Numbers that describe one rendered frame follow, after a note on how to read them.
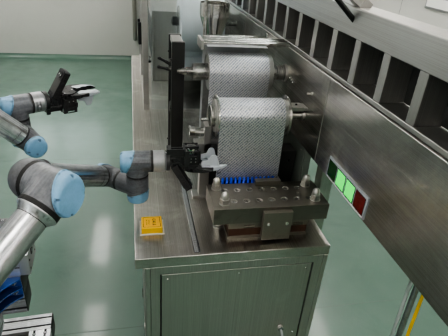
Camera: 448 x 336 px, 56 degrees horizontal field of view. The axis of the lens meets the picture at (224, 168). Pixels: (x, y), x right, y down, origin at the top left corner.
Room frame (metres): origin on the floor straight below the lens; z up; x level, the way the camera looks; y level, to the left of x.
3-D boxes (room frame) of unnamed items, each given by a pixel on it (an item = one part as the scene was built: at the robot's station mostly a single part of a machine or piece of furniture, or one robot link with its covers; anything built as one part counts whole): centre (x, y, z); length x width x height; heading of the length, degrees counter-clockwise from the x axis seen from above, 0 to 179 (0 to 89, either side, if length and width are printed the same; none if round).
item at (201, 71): (1.62, 0.12, 1.34); 0.06 x 0.06 x 0.06; 13
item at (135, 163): (1.26, 0.30, 1.11); 0.11 x 0.08 x 0.09; 103
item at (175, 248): (2.31, 0.22, 0.88); 2.52 x 0.66 x 0.04; 13
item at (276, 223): (1.16, -0.19, 0.97); 0.10 x 0.03 x 0.11; 103
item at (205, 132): (1.41, 0.09, 1.05); 0.06 x 0.05 x 0.31; 103
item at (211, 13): (2.11, 0.11, 1.50); 0.14 x 0.14 x 0.06
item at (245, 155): (1.35, -0.09, 1.11); 0.23 x 0.01 x 0.18; 103
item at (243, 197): (1.25, -0.16, 1.00); 0.40 x 0.16 x 0.06; 103
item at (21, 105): (1.41, 0.77, 1.21); 0.11 x 0.08 x 0.09; 132
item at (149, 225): (1.17, 0.23, 0.91); 0.07 x 0.07 x 0.02; 13
